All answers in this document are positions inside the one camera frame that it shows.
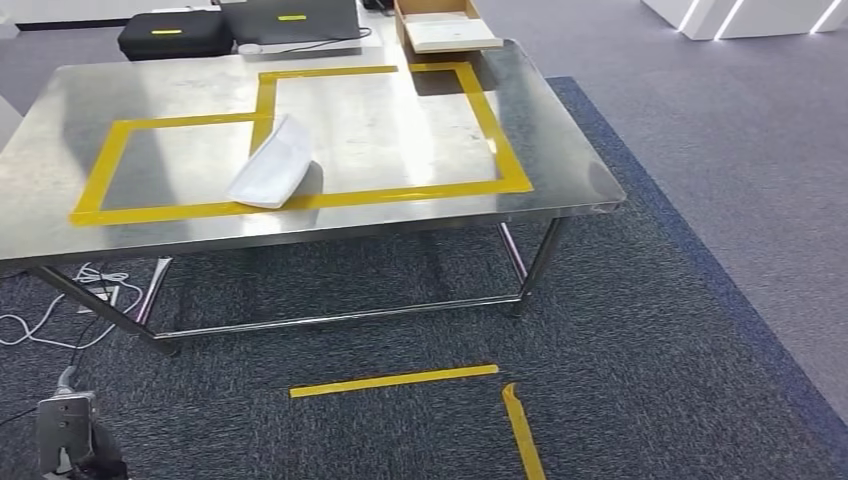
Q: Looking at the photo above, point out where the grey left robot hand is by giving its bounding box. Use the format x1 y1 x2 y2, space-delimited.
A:
54 366 81 397

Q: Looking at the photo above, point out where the white curved plastic part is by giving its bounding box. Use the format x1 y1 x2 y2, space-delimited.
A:
225 113 314 211

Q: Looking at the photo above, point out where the steel workbench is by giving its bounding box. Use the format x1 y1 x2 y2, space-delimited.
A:
0 38 627 357

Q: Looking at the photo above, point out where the metal floor socket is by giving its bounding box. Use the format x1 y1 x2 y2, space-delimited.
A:
78 284 121 314

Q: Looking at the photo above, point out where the yellow floor tape strip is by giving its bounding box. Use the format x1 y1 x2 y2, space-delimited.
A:
501 382 548 480
289 364 499 399

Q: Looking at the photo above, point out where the black carrying case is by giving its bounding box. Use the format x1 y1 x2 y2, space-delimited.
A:
117 9 234 62

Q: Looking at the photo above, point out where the grey laptop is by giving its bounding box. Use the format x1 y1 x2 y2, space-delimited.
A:
218 0 372 58

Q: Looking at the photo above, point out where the cardboard box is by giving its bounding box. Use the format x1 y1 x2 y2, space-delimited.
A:
394 0 505 56

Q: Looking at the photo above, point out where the yellow table tape marking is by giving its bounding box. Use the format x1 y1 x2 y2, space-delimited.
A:
69 61 535 229

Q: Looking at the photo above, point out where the white foam block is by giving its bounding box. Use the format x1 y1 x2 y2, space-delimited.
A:
404 13 505 54

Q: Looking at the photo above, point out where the white lit platform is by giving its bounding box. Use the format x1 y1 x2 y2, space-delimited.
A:
640 0 848 42

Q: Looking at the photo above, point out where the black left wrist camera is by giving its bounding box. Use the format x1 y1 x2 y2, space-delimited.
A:
72 420 128 480

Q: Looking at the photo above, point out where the white floor cable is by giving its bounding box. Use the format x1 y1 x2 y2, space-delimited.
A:
0 261 144 350

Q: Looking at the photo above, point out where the black laptop cable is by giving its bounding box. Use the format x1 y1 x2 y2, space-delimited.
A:
261 27 374 56

